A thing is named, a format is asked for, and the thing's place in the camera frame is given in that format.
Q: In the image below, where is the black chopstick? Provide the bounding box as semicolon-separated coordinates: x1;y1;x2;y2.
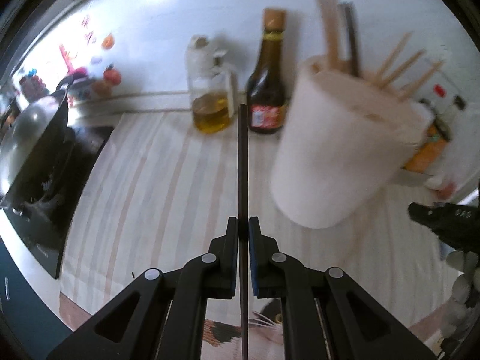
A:
238;104;249;360

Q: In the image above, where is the black cap condiment bottle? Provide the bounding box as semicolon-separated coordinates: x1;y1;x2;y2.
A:
442;95;466;128

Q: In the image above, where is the striped cat placemat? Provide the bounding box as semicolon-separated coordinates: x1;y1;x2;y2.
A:
59;111;457;350

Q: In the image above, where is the red cap condiment bottle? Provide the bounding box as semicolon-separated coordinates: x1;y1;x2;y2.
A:
419;84;447;116

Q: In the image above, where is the cream cylindrical utensil holder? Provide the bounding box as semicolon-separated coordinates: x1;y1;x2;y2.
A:
270;56;430;228

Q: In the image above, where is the black induction cooktop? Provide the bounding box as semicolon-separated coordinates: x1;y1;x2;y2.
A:
6;126;114;279

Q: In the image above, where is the wooden chopstick in holder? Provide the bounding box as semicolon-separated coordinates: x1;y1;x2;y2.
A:
374;32;413;82

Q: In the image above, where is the stainless steel wok with lid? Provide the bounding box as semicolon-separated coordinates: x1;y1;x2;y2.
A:
1;76;74;200

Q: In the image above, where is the glass oil dispenser bottle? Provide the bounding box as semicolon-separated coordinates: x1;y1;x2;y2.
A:
185;35;238;134

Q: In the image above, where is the dark soy sauce bottle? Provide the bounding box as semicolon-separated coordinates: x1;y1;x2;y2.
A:
246;7;287;135

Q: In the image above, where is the dark chopstick in holder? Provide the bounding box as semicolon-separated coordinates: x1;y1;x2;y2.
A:
338;2;361;77

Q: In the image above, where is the orange fruit wall sticker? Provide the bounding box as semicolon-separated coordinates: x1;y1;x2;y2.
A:
103;67;122;86

